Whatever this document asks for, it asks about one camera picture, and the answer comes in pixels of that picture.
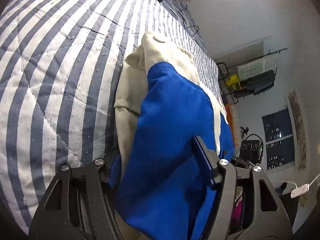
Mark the blue and cream jacket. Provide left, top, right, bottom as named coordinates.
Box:
left=114, top=32, right=234, bottom=239

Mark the black clothes rack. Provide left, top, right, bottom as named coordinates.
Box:
left=216, top=48, right=288, bottom=105

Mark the black fan heater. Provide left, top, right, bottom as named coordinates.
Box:
left=239, top=134, right=264, bottom=164

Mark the dark night window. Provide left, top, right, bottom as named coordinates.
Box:
left=262, top=108, right=295, bottom=170

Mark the white power strip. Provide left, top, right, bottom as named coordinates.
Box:
left=291, top=183, right=310, bottom=199

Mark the blue white striped quilt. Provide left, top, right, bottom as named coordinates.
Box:
left=1, top=0, right=220, bottom=233

